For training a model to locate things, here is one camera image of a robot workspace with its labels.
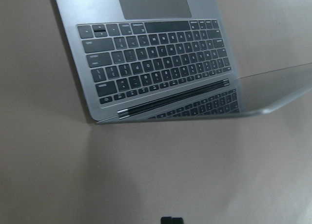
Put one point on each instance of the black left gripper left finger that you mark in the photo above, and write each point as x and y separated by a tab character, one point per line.
166	220

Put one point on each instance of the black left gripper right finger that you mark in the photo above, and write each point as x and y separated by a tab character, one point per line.
177	220

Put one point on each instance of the grey laptop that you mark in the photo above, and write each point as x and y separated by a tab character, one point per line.
166	60

